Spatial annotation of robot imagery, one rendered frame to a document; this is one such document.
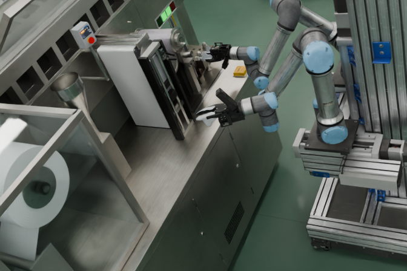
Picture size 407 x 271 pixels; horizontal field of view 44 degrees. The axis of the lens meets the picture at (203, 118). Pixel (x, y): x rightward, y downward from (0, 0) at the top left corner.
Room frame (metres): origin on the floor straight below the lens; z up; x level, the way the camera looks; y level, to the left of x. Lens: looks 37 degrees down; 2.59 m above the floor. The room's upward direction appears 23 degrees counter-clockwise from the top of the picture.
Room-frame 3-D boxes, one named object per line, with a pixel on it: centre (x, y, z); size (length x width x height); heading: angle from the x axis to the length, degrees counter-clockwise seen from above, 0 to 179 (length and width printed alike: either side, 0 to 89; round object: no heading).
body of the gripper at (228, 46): (2.44, -0.24, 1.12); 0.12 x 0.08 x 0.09; 50
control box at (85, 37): (2.13, 0.34, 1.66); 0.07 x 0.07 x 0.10; 40
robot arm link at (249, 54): (2.34, -0.36, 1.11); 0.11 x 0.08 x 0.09; 50
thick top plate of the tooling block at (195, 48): (2.77, -0.02, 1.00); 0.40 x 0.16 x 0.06; 50
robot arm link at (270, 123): (1.77, -0.28, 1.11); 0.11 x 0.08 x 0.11; 166
